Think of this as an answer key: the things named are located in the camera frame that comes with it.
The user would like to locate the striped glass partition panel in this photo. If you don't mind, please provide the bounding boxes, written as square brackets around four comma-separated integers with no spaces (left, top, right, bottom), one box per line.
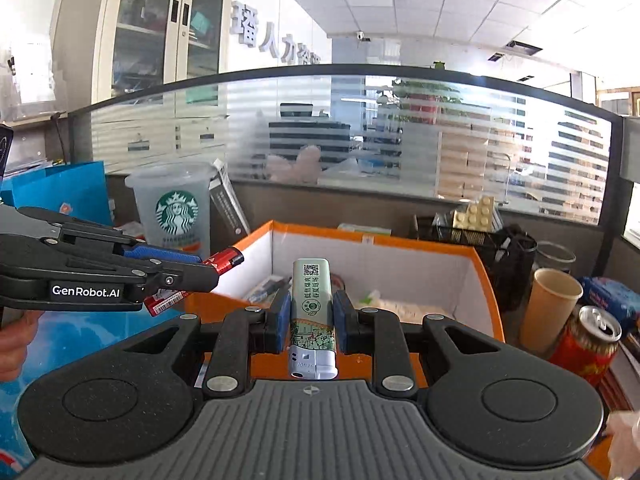
[67,63,623,226]

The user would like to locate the white plastic bag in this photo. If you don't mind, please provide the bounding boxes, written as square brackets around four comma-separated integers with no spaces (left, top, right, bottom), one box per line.
[605,410,640,480]

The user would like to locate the red cylindrical stick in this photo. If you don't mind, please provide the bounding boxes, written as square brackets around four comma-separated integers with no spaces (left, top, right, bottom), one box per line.
[144,247,246,317]

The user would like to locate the metal bowl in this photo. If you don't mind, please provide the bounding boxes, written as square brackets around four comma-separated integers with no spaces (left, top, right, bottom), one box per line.
[535,241,577,273]

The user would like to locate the person's left hand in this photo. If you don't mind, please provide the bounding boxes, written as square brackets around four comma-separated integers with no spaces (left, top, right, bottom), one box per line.
[0,310,42,382]

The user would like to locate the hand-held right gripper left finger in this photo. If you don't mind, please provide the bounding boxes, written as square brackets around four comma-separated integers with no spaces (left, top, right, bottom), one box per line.
[120,290,293,394]

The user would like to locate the black bag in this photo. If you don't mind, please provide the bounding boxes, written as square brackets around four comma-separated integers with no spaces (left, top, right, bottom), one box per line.
[487,225,538,311]

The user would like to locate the beige glass-door cabinet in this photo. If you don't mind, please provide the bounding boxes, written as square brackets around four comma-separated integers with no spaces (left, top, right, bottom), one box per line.
[50,0,233,103]

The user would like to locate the brown paper cup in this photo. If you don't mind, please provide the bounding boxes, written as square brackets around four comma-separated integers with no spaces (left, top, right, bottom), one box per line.
[519,268,584,356]

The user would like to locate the black wire basket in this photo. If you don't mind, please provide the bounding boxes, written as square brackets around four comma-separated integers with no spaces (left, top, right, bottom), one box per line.
[412,212,506,248]

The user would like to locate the frosted plastic cup green logo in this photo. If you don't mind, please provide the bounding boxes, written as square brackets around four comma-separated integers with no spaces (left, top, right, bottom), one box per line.
[125,162,213,261]

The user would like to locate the blue paper bag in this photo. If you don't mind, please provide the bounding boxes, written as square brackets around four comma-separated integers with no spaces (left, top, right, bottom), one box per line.
[0,161,115,241]

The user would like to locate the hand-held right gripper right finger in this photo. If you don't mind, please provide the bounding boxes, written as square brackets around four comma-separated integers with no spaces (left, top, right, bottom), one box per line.
[332,290,503,394]

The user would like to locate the pink plush toy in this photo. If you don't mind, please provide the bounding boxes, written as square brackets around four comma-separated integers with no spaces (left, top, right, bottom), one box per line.
[267,145,321,186]

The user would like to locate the white wall sign letters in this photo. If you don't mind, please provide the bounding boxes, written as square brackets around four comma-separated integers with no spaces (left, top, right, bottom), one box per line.
[234,2,322,67]

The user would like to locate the orange cardboard box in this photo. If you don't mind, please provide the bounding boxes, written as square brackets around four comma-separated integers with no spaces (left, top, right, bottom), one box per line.
[184,220,506,391]

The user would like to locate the red drink can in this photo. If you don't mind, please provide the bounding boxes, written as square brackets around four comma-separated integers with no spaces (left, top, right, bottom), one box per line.
[547,305,623,388]

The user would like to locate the yellow toy brick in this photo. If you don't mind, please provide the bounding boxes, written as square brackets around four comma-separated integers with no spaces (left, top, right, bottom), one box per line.
[452,195,496,233]

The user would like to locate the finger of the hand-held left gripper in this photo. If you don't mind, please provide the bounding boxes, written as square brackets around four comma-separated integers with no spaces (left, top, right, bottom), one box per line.
[15,205,206,267]
[0,234,222,293]

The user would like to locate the green and white carton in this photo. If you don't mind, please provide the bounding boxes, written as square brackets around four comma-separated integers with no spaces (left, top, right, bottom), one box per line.
[337,222,393,237]

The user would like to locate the green printed lighter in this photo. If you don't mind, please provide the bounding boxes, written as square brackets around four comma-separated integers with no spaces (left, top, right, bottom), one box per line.
[286,258,338,381]

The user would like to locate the clear plastic container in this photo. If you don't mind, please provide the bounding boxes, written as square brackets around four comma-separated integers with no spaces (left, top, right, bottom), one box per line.
[0,42,68,126]

